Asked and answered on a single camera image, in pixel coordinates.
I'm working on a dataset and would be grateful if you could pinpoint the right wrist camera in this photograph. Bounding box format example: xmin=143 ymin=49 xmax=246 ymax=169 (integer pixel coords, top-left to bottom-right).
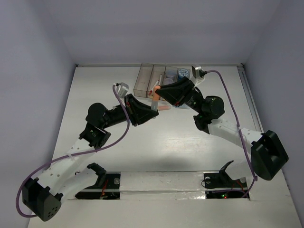
xmin=190 ymin=65 xmax=207 ymax=86

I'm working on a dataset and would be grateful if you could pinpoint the red whiteboard marker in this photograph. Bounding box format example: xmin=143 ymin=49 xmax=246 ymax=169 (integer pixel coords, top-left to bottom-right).
xmin=148 ymin=80 xmax=159 ymax=96

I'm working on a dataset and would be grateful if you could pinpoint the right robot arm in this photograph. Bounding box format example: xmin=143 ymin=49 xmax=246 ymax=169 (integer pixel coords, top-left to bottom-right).
xmin=155 ymin=78 xmax=289 ymax=186

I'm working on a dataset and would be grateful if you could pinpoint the clear pencil-shaped highlighter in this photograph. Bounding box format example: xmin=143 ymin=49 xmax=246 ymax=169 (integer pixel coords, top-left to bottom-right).
xmin=151 ymin=94 xmax=159 ymax=111

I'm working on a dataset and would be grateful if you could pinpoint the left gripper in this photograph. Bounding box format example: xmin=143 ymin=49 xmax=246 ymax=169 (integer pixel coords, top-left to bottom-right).
xmin=101 ymin=94 xmax=158 ymax=129

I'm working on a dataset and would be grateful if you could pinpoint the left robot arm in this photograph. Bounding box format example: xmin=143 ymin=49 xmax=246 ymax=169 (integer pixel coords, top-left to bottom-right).
xmin=21 ymin=94 xmax=159 ymax=222

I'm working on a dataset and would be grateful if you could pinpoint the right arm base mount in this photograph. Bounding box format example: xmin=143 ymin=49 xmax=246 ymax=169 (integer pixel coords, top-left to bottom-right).
xmin=200 ymin=160 xmax=250 ymax=200

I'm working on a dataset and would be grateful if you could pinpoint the paperclip jar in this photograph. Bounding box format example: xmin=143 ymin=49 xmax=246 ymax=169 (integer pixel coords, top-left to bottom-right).
xmin=163 ymin=78 xmax=174 ymax=85
xmin=166 ymin=72 xmax=176 ymax=80

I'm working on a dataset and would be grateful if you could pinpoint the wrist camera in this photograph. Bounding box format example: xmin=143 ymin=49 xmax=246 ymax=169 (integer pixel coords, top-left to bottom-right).
xmin=190 ymin=65 xmax=207 ymax=86
xmin=115 ymin=82 xmax=129 ymax=98

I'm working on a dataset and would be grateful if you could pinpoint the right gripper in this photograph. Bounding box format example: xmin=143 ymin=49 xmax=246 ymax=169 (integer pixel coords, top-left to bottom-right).
xmin=155 ymin=76 xmax=204 ymax=114

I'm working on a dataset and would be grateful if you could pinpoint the orange highlighter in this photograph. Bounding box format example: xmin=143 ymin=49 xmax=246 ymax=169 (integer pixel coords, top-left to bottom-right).
xmin=158 ymin=105 xmax=171 ymax=111

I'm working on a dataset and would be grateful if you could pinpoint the blue paint jar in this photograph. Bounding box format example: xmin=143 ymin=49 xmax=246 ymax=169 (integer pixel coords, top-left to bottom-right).
xmin=178 ymin=68 xmax=190 ymax=81

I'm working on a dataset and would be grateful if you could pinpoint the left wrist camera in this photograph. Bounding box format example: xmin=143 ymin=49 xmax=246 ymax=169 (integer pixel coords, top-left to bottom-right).
xmin=115 ymin=82 xmax=129 ymax=98

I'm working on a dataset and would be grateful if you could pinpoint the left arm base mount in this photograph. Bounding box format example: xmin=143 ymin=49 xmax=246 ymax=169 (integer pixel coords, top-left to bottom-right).
xmin=75 ymin=162 xmax=121 ymax=200

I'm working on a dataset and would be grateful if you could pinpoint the transparent drawer bin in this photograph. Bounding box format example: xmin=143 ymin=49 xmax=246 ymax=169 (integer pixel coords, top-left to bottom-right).
xmin=147 ymin=64 xmax=166 ymax=98
xmin=133 ymin=63 xmax=154 ymax=98
xmin=177 ymin=67 xmax=192 ymax=83
xmin=161 ymin=66 xmax=178 ymax=86

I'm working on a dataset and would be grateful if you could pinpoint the blue highlighter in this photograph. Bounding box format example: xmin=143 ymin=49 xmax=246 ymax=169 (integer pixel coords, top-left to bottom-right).
xmin=173 ymin=104 xmax=189 ymax=109

